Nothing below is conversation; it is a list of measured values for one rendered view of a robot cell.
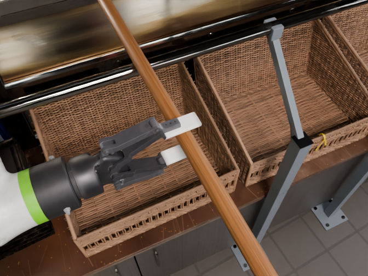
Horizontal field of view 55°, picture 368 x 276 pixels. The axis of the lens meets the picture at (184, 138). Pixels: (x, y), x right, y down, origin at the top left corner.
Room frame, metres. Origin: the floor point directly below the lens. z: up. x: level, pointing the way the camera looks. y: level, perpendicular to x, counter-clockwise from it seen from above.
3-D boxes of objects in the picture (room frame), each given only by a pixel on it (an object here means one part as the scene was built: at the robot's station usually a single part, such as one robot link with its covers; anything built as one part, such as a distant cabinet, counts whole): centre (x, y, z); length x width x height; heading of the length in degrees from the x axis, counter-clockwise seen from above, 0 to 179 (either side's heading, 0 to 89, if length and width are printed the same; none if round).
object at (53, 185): (0.27, 0.21, 1.19); 0.12 x 0.06 x 0.09; 25
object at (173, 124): (0.36, 0.03, 1.25); 0.05 x 0.01 x 0.03; 115
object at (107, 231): (0.67, 0.17, 0.72); 0.56 x 0.49 x 0.28; 116
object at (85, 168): (0.30, 0.14, 1.19); 0.09 x 0.07 x 0.08; 115
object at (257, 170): (0.91, -0.38, 0.72); 0.56 x 0.49 x 0.28; 114
